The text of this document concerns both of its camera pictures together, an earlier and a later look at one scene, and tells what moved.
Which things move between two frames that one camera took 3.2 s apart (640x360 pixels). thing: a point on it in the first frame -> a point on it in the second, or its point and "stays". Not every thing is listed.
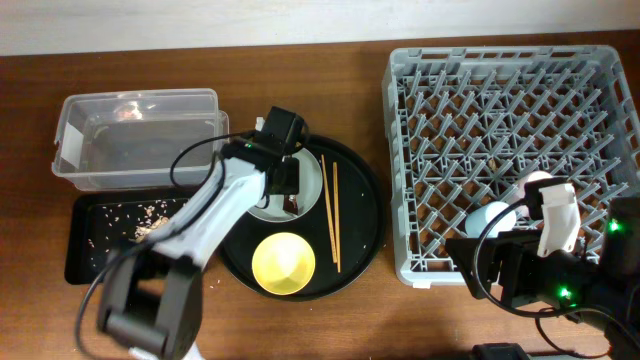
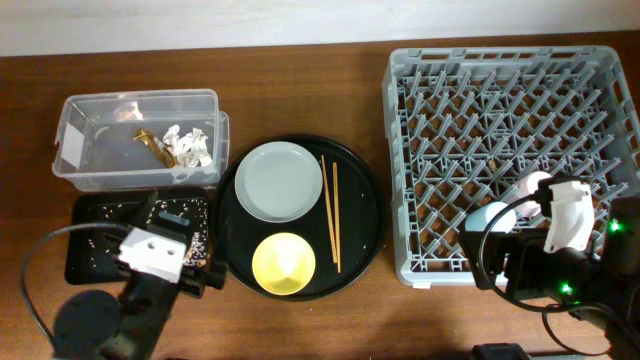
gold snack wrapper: x=290 y=203 -> x=158 y=147
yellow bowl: x=283 y=263 stays
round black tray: x=345 y=228 stays
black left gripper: x=292 y=185 -> x=195 y=277
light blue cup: x=482 y=216 stays
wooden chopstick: x=334 y=254 stays
